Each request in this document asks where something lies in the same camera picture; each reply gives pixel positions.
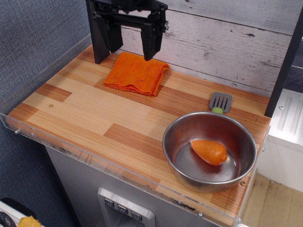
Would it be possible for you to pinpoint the black right vertical post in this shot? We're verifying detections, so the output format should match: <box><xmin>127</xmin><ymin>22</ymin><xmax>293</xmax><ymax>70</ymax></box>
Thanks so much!
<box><xmin>264</xmin><ymin>9</ymin><xmax>303</xmax><ymax>117</ymax></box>

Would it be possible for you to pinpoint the black vertical post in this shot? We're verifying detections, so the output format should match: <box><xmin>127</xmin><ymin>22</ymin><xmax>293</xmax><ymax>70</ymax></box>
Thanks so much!
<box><xmin>86</xmin><ymin>0</ymin><xmax>110</xmax><ymax>64</ymax></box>
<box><xmin>264</xmin><ymin>9</ymin><xmax>303</xmax><ymax>117</ymax></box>

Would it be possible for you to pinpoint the orange cloth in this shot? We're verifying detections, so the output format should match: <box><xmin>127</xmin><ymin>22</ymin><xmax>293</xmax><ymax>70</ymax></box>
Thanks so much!
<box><xmin>103</xmin><ymin>52</ymin><xmax>169</xmax><ymax>96</ymax></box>

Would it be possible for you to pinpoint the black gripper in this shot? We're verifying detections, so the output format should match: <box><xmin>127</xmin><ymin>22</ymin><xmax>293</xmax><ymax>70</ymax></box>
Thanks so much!
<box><xmin>93</xmin><ymin>0</ymin><xmax>168</xmax><ymax>61</ymax></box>

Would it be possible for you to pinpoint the orange toy carrot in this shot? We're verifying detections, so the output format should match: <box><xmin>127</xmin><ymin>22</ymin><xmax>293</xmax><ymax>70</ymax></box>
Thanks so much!
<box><xmin>190</xmin><ymin>140</ymin><xmax>227</xmax><ymax>166</ymax></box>

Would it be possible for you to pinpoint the clear acrylic table guard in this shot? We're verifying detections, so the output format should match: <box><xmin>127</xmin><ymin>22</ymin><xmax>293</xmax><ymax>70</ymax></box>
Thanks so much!
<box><xmin>0</xmin><ymin>47</ymin><xmax>269</xmax><ymax>227</ymax></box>

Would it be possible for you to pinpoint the white aluminium side rail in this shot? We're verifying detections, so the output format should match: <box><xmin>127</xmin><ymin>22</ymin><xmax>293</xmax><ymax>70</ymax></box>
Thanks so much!
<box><xmin>269</xmin><ymin>89</ymin><xmax>303</xmax><ymax>151</ymax></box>

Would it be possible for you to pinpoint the yellow object at corner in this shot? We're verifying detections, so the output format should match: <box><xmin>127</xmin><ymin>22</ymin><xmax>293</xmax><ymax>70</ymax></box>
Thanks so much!
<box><xmin>18</xmin><ymin>216</ymin><xmax>42</xmax><ymax>227</ymax></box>

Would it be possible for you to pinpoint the grey toy spatula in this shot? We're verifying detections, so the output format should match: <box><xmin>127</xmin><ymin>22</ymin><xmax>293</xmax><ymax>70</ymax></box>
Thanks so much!
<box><xmin>209</xmin><ymin>92</ymin><xmax>232</xmax><ymax>113</ymax></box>

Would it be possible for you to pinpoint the black left vertical post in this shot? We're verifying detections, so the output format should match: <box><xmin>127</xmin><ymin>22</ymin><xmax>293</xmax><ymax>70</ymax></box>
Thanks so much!
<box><xmin>86</xmin><ymin>0</ymin><xmax>110</xmax><ymax>64</ymax></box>

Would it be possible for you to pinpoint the stainless steel bowl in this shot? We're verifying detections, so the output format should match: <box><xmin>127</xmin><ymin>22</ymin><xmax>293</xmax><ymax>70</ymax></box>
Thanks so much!
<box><xmin>162</xmin><ymin>112</ymin><xmax>257</xmax><ymax>193</ymax></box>

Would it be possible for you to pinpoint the grey cabinet with dispenser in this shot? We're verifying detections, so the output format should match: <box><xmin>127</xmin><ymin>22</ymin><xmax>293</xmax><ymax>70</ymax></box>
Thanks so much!
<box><xmin>46</xmin><ymin>147</ymin><xmax>215</xmax><ymax>227</ymax></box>

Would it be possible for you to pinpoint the black corrugated cable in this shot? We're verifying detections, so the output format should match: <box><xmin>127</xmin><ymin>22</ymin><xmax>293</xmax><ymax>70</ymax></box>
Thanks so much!
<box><xmin>0</xmin><ymin>211</ymin><xmax>17</xmax><ymax>227</ymax></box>

